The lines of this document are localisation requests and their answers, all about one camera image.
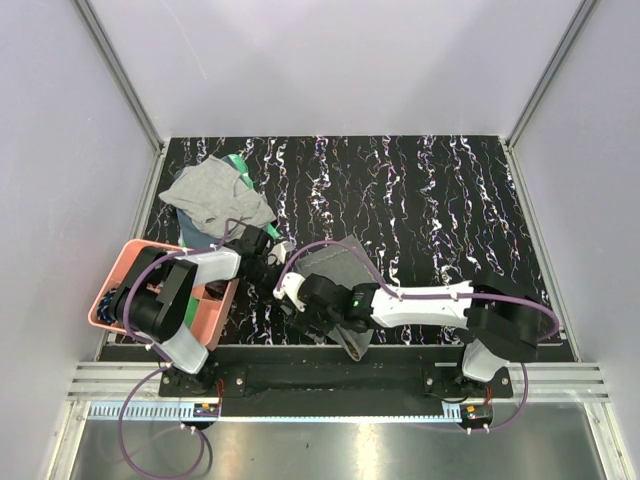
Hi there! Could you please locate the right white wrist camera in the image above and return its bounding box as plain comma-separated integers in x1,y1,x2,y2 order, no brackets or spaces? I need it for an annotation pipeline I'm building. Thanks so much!
273,272,306,312

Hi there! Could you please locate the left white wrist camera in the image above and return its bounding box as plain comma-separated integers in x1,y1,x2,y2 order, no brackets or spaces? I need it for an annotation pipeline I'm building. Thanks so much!
268,240,295,264

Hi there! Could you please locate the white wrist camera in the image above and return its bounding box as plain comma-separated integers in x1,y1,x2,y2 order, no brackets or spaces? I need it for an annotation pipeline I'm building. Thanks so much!
273,272,306,312
268,240,295,264

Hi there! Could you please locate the aluminium frame post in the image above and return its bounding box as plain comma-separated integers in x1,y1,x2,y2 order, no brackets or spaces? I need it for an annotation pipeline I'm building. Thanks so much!
71,0,164,153
505,0,599,148

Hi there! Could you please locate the green packet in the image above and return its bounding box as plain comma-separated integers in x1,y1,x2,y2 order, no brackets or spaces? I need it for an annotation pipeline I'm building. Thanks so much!
222,154,281,241

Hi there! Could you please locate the dark brown object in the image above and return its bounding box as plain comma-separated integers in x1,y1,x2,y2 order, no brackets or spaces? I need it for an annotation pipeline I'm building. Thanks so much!
205,281,229,300

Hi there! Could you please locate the black blue patterned object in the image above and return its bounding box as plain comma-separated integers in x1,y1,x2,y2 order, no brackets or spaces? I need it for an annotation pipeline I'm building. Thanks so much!
96,288,117,325

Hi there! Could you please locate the dark blue cloth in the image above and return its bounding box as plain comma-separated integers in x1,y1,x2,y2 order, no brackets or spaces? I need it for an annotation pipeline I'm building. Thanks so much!
175,209,221,249

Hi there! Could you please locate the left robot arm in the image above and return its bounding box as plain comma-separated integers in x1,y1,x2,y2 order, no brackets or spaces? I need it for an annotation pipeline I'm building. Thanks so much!
88,226,281,396

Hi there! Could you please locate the right aluminium frame post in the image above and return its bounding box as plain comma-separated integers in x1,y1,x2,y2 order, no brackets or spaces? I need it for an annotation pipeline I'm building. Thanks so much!
505,0,599,148

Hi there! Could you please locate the pink divided tray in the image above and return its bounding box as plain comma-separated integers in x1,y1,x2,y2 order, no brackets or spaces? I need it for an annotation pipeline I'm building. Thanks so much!
88,239,238,350

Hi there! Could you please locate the light grey cloth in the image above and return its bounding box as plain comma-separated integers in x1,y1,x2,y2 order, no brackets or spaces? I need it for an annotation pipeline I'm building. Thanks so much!
159,156,276,238

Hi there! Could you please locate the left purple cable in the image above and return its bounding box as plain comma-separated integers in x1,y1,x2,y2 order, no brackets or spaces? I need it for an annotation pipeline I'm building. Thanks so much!
118,217,251,479

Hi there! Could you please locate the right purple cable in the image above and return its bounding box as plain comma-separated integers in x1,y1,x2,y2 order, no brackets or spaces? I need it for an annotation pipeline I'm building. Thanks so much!
273,240,560,434

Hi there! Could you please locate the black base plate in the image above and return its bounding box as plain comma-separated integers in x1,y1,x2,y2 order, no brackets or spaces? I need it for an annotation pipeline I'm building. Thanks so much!
159,346,514,419

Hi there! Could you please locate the purple cable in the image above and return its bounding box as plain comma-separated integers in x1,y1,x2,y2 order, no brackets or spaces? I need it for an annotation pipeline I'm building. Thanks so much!
118,217,251,479
273,240,560,434

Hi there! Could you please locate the dark grey napkin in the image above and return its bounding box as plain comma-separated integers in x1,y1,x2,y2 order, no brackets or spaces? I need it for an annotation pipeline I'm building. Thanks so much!
290,235,374,362

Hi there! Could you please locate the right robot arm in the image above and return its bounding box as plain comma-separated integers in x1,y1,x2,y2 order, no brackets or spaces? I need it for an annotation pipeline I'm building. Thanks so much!
282,273,545,397

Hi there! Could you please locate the green oval object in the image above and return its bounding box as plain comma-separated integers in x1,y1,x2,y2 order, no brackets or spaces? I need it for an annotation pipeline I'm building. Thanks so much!
184,296,199,328

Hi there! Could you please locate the left aluminium frame post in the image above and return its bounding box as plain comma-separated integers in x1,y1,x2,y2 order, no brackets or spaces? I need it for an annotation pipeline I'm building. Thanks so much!
71,0,164,153

